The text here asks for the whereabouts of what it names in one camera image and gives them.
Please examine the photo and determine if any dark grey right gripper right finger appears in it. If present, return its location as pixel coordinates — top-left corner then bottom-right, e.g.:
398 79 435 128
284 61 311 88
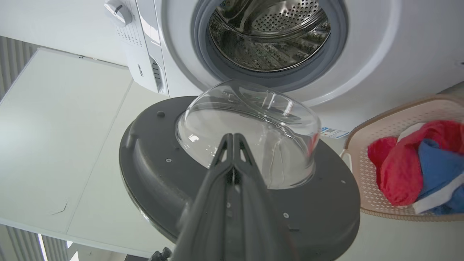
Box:
229 133 295 261

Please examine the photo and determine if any white washing machine body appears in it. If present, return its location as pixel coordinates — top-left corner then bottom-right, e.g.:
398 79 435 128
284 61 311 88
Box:
105 0 464 135

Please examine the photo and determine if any red garment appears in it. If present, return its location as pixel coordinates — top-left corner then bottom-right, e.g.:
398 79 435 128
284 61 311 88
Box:
367 120 464 207

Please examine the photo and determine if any white flat cabinet panel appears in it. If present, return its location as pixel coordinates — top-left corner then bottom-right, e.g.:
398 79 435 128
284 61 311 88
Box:
0 47 175 258

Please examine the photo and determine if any white cloth strip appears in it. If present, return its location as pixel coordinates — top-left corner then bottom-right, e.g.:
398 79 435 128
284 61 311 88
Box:
412 173 464 215

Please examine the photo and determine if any steel perforated washer drum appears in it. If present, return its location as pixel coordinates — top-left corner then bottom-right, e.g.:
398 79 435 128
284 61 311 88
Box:
208 0 331 72

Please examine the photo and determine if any grey rubber door gasket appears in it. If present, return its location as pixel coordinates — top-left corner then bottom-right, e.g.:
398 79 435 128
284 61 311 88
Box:
191 0 349 93

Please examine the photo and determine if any beige plastic laundry basket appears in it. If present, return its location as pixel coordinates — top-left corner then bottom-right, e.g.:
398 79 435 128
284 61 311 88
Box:
340 95 464 222

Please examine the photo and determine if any grey washing machine door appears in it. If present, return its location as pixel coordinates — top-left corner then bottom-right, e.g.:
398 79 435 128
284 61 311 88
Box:
119 79 361 261

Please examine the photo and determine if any white ribbed curtain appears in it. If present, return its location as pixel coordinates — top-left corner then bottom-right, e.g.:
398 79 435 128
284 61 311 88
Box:
0 36 41 100

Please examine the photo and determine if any blue garment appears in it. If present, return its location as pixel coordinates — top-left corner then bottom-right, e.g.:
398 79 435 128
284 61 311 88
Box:
416 138 464 216

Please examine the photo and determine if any blue white energy label sticker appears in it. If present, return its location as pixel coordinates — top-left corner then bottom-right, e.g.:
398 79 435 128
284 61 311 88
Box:
320 127 349 140

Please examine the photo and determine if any white washer control panel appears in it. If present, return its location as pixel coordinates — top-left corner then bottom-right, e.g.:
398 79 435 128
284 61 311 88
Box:
105 0 169 96

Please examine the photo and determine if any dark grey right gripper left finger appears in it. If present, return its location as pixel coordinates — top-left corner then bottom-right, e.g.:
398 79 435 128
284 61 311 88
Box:
170 133 235 261

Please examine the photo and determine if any white washer control knob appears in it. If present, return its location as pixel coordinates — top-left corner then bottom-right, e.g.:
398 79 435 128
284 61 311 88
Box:
105 0 133 28

